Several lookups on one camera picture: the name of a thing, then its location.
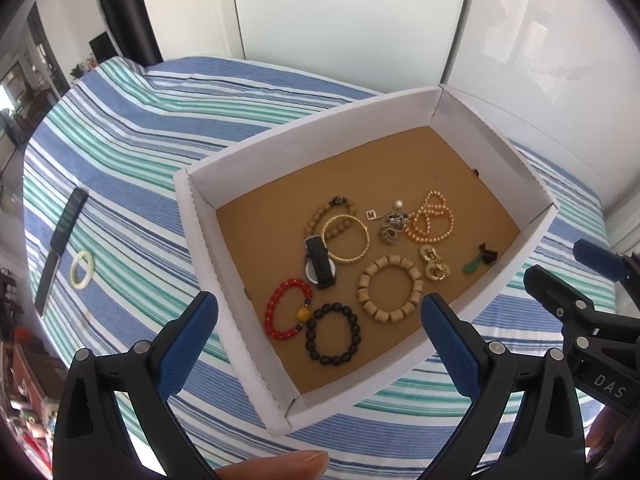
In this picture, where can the silver chain jewelry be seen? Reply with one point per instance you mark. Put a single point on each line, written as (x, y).
(393, 222)

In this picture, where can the gold bangle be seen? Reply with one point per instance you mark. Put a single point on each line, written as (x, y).
(346, 237)

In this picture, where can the black wrist watch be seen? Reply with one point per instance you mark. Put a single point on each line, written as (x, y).
(319, 268)

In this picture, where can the black comb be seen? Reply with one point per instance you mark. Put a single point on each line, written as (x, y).
(58, 242)

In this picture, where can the white jade bangle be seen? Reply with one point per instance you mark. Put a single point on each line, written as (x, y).
(82, 269)

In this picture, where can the striped blue green bedsheet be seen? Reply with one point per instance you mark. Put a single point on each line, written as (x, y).
(121, 133)

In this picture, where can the gold earrings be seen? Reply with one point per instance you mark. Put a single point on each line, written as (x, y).
(436, 269)

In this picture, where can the white wardrobe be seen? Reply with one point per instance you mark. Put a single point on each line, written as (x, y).
(561, 76)

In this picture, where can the left human hand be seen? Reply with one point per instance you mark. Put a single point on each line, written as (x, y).
(300, 465)

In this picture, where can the right human hand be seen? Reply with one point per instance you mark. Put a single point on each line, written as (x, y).
(603, 430)

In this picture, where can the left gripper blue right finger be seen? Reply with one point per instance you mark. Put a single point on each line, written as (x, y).
(546, 439)

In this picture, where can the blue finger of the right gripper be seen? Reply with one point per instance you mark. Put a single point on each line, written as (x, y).
(614, 267)
(564, 302)

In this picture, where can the white cardboard tray box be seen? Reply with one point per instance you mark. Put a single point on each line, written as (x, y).
(303, 354)

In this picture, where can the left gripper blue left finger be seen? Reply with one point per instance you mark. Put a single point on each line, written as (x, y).
(91, 440)

